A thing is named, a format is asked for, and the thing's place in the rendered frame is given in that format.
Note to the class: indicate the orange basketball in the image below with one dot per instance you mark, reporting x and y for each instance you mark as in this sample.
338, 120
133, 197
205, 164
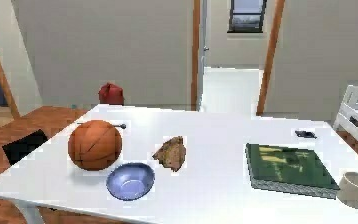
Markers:
93, 146

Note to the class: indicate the brown bread piece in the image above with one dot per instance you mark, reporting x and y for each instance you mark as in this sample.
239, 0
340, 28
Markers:
172, 154

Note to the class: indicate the pale grey room door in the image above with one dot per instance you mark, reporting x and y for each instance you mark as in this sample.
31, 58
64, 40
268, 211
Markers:
202, 66

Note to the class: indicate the white table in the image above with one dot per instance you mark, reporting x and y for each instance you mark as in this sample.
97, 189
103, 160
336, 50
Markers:
220, 143

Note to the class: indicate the thin grey rod with knob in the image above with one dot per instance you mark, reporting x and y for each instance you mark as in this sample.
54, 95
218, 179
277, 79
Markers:
122, 126

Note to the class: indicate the red bag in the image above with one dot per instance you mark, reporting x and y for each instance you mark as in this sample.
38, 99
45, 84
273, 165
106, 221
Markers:
111, 94

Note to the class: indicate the blue bowl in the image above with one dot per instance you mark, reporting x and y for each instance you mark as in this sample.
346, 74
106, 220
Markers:
130, 182

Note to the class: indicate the black framed window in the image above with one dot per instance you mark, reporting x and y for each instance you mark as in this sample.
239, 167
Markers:
247, 15

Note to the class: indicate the green book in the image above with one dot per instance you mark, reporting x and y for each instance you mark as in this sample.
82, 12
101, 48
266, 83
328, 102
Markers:
287, 166

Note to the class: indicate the small black flat object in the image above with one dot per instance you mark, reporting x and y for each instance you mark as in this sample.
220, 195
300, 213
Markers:
305, 134

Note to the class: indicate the black floor mat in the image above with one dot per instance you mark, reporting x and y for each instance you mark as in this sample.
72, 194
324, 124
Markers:
24, 146

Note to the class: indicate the white slatted chair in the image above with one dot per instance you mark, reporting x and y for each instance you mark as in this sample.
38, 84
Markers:
353, 111

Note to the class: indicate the beige cup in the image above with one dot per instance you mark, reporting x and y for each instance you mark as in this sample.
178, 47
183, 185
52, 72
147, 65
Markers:
355, 190

